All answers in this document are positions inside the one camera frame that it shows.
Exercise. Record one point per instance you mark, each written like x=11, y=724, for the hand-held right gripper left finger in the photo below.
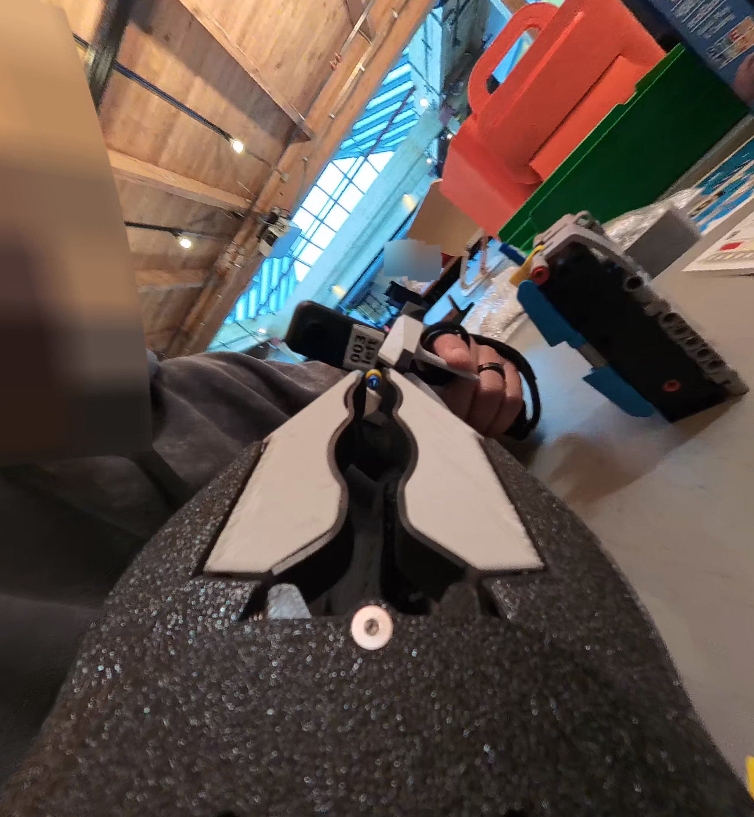
x=287, y=498

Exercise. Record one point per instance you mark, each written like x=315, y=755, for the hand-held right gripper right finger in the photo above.
x=466, y=498

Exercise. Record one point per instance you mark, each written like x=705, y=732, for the blue pin with yellow bush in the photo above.
x=372, y=378

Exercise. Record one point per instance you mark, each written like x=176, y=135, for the person's left forearm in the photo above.
x=223, y=396

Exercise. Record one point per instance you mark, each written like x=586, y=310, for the grey desk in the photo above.
x=670, y=510

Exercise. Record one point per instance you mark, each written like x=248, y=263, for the person's left hand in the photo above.
x=495, y=399

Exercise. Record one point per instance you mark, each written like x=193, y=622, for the blue and black brick model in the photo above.
x=606, y=319

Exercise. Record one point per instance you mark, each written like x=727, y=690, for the person's grey sweater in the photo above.
x=32, y=574

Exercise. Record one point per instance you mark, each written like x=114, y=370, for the clear plastic bag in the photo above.
x=619, y=223

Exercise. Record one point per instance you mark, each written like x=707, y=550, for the grey block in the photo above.
x=664, y=246

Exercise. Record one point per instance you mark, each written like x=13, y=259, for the orange plastic case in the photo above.
x=543, y=96

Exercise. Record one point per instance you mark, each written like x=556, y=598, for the green box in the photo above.
x=638, y=159

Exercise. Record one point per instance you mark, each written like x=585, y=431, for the white sheet with blue print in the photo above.
x=734, y=185

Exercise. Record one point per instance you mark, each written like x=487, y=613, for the blue printed kit box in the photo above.
x=721, y=38

